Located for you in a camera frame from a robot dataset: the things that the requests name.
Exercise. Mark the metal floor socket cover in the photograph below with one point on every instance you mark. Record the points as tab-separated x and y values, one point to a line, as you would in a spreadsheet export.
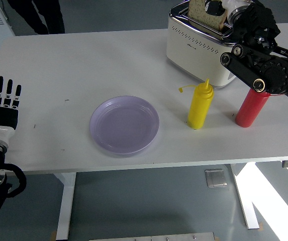
216	178

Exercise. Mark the purple plastic plate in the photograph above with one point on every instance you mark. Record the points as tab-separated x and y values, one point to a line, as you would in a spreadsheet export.
123	125

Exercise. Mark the white table leg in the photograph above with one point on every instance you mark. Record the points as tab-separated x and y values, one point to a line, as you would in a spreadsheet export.
246	203
64	206

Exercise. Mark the slice of bread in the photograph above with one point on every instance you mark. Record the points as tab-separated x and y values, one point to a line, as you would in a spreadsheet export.
201	15

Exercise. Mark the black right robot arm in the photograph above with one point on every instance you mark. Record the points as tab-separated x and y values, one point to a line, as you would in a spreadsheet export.
272	75

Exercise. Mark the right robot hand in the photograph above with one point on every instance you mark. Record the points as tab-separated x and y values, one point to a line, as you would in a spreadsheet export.
234	6

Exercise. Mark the red squeeze bottle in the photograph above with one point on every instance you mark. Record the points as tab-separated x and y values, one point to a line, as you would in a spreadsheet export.
249	113

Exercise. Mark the cream two-slot toaster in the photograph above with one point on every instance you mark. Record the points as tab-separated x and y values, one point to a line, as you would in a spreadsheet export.
191	57

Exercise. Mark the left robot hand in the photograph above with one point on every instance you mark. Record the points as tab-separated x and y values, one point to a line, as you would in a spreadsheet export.
0	118

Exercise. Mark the person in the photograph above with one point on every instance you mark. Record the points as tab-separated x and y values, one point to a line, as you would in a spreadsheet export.
38	17

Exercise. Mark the yellow squeeze bottle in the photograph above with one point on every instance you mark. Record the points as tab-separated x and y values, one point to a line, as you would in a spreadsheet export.
199	108

